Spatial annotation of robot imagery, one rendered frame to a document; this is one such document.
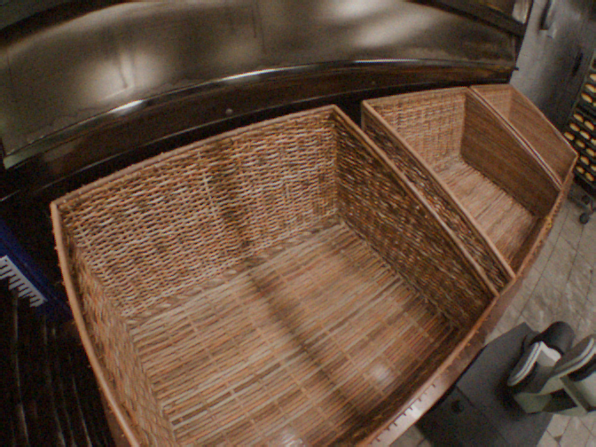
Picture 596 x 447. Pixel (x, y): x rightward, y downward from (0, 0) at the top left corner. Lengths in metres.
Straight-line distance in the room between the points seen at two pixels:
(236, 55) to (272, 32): 0.08
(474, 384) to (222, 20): 1.21
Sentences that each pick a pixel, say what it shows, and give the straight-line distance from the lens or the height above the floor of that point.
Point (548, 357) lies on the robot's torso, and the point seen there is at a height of 0.33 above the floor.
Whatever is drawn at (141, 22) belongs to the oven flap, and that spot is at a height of 1.05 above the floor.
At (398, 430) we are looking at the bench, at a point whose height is 0.58.
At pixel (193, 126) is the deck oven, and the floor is 0.86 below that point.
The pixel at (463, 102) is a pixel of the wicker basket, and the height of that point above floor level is 0.80.
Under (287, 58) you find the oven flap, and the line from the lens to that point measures 0.52.
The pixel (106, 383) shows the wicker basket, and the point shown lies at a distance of 0.36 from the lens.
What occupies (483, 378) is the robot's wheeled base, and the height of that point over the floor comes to 0.17.
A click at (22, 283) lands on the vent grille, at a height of 0.73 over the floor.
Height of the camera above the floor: 1.09
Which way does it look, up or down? 46 degrees down
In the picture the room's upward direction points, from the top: 5 degrees clockwise
